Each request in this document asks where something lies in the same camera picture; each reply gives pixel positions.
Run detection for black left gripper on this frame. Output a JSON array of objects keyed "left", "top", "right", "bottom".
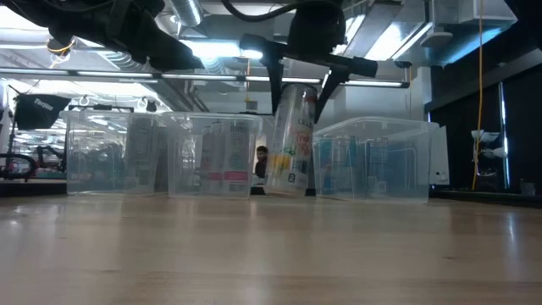
[{"left": 108, "top": 0, "right": 205, "bottom": 71}]

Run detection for clear plastic bin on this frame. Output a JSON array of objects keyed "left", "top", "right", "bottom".
[
  {"left": 312, "top": 116, "right": 441, "bottom": 202},
  {"left": 63, "top": 110, "right": 171, "bottom": 197},
  {"left": 163, "top": 111, "right": 264, "bottom": 200}
]

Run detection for white ceiling unit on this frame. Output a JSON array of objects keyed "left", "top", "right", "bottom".
[{"left": 418, "top": 25, "right": 454, "bottom": 49}]

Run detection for silver ventilation duct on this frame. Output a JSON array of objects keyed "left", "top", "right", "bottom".
[{"left": 164, "top": 0, "right": 205, "bottom": 28}]

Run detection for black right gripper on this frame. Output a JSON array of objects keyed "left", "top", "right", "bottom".
[{"left": 239, "top": 0, "right": 379, "bottom": 124}]

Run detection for white air duct box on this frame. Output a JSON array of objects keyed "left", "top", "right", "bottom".
[{"left": 455, "top": 0, "right": 520, "bottom": 27}]

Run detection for person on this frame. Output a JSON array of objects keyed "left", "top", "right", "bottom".
[{"left": 255, "top": 145, "right": 269, "bottom": 179}]

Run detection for long ceiling strip light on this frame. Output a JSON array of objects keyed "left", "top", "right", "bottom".
[{"left": 0, "top": 66, "right": 411, "bottom": 89}]

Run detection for white panel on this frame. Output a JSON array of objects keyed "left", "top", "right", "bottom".
[{"left": 429, "top": 125, "right": 451, "bottom": 186}]

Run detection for Celsius Tropical Vibe can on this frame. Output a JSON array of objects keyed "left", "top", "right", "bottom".
[{"left": 265, "top": 82, "right": 319, "bottom": 199}]

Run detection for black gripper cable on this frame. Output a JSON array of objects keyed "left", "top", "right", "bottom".
[{"left": 219, "top": 0, "right": 297, "bottom": 23}]

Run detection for black softbox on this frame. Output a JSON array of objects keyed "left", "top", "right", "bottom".
[{"left": 14, "top": 92, "right": 72, "bottom": 131}]

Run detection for yellow cable coil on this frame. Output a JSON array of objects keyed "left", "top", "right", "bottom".
[{"left": 47, "top": 38, "right": 75, "bottom": 56}]

